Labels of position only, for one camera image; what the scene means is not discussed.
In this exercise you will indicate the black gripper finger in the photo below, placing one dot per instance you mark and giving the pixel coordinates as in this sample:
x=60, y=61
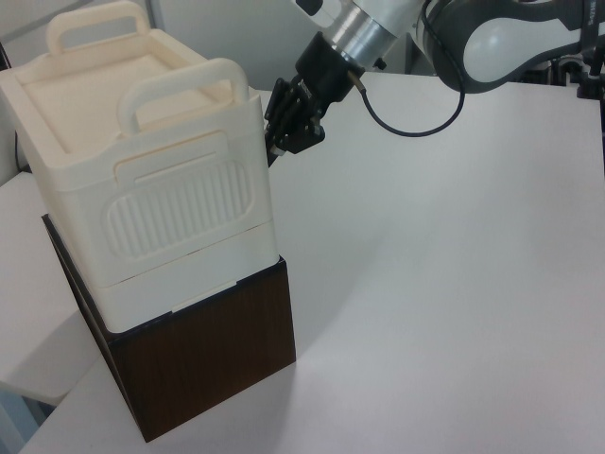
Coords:
x=279, y=106
x=305, y=134

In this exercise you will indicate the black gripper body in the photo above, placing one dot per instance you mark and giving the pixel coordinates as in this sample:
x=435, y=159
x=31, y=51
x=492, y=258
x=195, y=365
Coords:
x=326, y=71

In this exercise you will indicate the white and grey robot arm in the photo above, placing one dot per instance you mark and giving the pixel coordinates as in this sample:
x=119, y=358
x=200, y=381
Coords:
x=491, y=47

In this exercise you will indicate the white side table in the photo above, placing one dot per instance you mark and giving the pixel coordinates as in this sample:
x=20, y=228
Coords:
x=33, y=331
x=264, y=97

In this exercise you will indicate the grey partition panel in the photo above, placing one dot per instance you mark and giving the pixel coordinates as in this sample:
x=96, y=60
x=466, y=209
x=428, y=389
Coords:
x=227, y=38

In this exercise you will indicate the dark wood grain box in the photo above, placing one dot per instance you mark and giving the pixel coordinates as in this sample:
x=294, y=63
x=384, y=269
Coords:
x=208, y=359

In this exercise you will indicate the black pole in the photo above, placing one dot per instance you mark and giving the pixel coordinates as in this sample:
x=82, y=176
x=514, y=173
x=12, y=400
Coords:
x=4, y=54

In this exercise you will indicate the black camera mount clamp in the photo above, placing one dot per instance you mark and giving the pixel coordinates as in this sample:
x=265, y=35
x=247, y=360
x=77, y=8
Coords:
x=591, y=82

